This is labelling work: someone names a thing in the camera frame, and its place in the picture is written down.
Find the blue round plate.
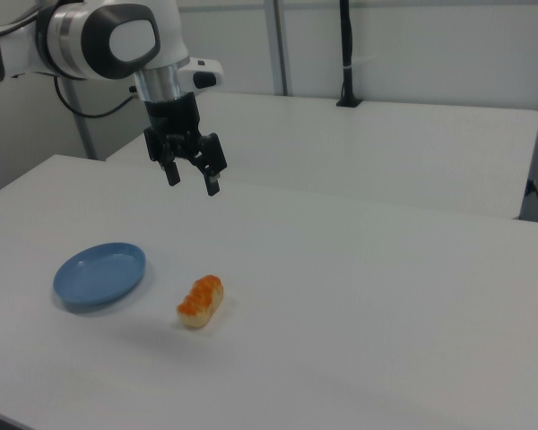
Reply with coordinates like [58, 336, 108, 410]
[52, 241, 148, 314]

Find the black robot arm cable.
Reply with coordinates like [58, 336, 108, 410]
[53, 75, 138, 119]

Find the grey partition post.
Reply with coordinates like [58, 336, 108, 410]
[272, 0, 293, 96]

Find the bread with orange topping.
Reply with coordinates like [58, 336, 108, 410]
[176, 274, 225, 331]

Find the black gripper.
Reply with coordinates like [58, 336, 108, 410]
[143, 91, 230, 197]

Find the black camera pole with base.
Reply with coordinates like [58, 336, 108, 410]
[335, 0, 364, 108]

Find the grey metal frame post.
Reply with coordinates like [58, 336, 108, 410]
[73, 80, 100, 160]

